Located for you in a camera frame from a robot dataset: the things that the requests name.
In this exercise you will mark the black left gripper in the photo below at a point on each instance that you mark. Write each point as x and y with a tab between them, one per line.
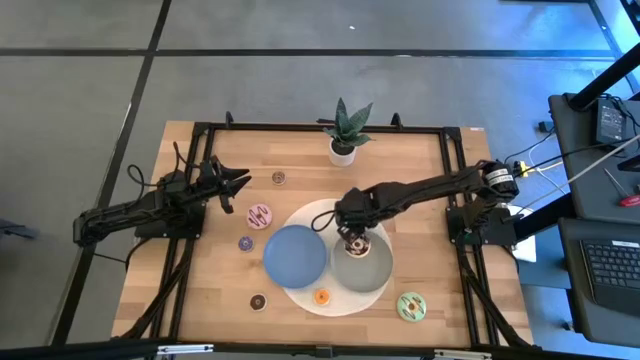
212	182

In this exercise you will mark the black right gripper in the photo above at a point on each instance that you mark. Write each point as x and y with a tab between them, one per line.
352	207

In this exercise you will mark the large chocolate sprinkled donut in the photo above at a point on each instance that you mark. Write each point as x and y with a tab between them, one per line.
358	249

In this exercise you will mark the small brown donut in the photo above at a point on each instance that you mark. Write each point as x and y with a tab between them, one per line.
274	178

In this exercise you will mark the large pink frosted donut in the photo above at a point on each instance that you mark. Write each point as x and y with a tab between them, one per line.
252	220

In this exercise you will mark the small purple donut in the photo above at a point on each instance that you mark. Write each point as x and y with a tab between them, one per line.
241	244

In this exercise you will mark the small orange donut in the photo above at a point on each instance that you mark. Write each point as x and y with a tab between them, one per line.
317	297

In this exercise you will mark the large green frosted donut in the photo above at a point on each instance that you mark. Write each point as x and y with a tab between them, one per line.
402	307

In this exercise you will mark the small dark chocolate donut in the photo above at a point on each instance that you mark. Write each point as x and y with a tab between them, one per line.
253	302

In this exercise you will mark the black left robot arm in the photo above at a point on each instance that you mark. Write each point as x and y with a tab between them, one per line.
115	215

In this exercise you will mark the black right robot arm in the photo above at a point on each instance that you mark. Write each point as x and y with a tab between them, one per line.
425	190

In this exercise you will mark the grey plate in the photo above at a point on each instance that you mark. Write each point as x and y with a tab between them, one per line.
362	272

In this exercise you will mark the blue plate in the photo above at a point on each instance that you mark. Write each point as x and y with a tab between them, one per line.
295	256

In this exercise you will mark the white round woven placemat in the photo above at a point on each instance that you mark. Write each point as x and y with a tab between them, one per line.
345	306

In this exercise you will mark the snake plant in white pot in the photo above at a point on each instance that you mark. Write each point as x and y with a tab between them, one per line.
342	155

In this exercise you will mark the white paper sheet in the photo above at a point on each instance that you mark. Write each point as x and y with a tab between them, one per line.
527	250

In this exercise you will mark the yellow plug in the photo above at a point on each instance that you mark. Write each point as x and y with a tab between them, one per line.
523	168

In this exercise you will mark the black support beam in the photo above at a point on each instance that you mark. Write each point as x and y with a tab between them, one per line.
545	217

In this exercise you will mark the black floor plug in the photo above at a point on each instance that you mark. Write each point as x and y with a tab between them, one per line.
545	126

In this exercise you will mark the grey chair leg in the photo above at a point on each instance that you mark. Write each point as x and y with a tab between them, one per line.
17	230

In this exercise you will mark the black side table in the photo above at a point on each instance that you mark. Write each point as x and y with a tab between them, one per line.
575	150

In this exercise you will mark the dark grey laptop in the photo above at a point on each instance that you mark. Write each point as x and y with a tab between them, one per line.
610	265

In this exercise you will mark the black power adapter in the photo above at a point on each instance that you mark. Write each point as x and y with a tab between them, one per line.
611	122

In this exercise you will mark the black diagonal pole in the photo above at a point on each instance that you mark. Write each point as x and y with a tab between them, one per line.
605	77

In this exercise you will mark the black aluminium table frame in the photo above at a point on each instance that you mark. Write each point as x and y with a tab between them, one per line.
300	127

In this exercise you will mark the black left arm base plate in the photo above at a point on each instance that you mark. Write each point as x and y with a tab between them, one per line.
170	231

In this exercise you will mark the black front rail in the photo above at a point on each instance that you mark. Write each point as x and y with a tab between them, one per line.
300	349

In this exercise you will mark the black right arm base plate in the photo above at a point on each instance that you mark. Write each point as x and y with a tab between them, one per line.
500	235

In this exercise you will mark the silver metal bracket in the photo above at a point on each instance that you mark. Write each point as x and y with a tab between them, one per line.
185	349
462	354

